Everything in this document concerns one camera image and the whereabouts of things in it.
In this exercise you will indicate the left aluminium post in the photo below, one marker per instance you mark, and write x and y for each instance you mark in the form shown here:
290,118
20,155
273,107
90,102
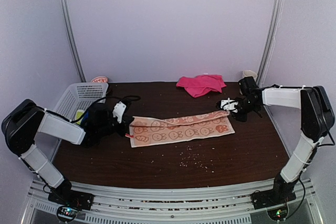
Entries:
71,40

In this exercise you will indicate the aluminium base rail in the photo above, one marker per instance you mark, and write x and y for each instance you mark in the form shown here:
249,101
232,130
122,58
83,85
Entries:
222,204

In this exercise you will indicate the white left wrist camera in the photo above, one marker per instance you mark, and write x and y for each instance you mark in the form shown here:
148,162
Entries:
118,111

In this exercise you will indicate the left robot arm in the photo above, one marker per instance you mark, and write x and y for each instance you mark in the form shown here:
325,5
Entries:
28,125

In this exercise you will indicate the white plastic basket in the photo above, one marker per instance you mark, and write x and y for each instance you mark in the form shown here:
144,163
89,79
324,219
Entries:
79,96

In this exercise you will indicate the orange bunny towel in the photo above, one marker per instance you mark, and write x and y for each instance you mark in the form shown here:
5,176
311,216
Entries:
145,132

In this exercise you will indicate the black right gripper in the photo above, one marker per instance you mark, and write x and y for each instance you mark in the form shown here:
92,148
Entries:
242,117

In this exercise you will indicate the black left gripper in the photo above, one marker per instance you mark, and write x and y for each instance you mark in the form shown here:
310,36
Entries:
125,123

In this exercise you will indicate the red white bowl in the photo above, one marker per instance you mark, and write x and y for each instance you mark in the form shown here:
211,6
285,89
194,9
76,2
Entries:
100,79

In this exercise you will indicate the pink towel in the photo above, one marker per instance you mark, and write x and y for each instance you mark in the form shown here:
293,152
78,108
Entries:
201,85

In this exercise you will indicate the beige printed mug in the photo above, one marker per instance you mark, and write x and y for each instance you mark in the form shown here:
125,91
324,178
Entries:
249,73

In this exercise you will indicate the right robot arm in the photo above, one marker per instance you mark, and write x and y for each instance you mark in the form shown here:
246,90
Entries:
313,115

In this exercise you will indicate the blue rolled towel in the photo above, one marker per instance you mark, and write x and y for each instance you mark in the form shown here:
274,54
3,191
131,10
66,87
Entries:
84,119

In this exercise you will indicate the aluminium post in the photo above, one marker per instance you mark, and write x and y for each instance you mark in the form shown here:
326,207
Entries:
270,41
71,40

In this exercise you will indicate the right aluminium post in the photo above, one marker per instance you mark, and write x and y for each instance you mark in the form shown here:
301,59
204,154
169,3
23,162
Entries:
270,41

